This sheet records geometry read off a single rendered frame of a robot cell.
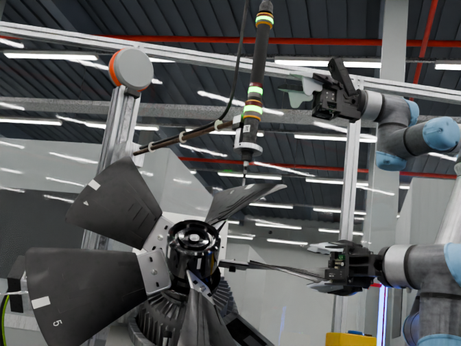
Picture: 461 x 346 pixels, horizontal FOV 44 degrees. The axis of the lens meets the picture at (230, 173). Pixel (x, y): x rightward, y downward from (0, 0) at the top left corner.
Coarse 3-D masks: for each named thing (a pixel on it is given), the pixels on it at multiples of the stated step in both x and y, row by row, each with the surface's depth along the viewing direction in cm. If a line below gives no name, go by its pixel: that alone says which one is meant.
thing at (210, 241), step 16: (176, 224) 128; (192, 224) 130; (208, 224) 130; (176, 240) 125; (208, 240) 126; (176, 256) 123; (192, 256) 121; (208, 256) 122; (176, 272) 125; (192, 272) 124; (208, 272) 126; (176, 288) 127
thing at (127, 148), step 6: (120, 144) 186; (126, 144) 183; (132, 144) 184; (138, 144) 185; (114, 150) 189; (120, 150) 185; (126, 150) 182; (132, 150) 184; (114, 156) 187; (120, 156) 184; (126, 156) 182; (132, 156) 184; (138, 156) 185; (138, 162) 184
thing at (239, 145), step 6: (234, 120) 143; (240, 120) 141; (234, 126) 141; (240, 126) 140; (240, 132) 139; (240, 138) 139; (234, 144) 140; (240, 144) 134; (246, 144) 134; (252, 144) 134; (234, 150) 138; (240, 150) 137; (252, 150) 136; (258, 150) 135; (252, 156) 140
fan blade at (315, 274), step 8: (256, 264) 125; (264, 264) 126; (288, 272) 122; (296, 272) 124; (304, 272) 126; (312, 272) 128; (320, 272) 131; (312, 280) 121; (320, 280) 122; (328, 280) 123
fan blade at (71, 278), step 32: (32, 256) 115; (64, 256) 117; (96, 256) 119; (128, 256) 122; (32, 288) 112; (64, 288) 115; (96, 288) 117; (128, 288) 121; (64, 320) 113; (96, 320) 116
